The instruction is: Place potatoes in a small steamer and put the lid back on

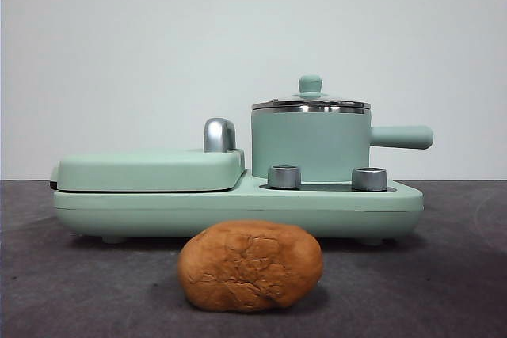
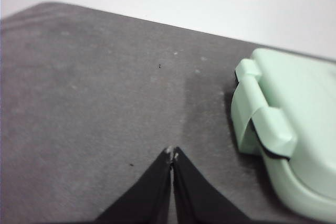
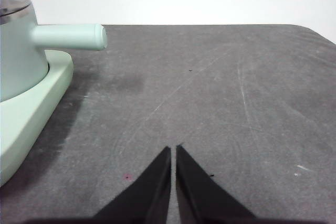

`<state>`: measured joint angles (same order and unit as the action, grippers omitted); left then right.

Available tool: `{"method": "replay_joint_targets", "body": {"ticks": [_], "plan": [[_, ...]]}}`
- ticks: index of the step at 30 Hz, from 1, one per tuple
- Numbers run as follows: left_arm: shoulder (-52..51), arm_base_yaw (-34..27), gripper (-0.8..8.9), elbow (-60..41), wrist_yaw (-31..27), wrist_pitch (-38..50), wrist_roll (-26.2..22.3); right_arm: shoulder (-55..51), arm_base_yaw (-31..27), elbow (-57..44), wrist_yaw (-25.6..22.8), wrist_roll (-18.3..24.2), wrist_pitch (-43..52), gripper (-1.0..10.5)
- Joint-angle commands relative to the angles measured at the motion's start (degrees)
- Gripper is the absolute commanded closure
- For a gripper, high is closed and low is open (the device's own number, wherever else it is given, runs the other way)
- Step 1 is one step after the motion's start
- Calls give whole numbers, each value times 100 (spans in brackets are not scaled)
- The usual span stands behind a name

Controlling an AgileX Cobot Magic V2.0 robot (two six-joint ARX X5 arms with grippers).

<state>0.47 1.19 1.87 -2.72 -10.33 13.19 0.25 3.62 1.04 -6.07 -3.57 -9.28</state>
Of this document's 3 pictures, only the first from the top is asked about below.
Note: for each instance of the mint green griddle cover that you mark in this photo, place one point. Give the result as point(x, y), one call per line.
point(138, 169)

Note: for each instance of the mint green breakfast maker base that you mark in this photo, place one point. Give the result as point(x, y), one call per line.
point(237, 211)

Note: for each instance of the glass pot lid green knob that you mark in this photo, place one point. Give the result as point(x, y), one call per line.
point(311, 84)

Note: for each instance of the brown potato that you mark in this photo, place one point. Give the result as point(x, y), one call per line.
point(249, 266)

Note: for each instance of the silver control knob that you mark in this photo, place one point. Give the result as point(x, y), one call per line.
point(284, 176)
point(369, 179)

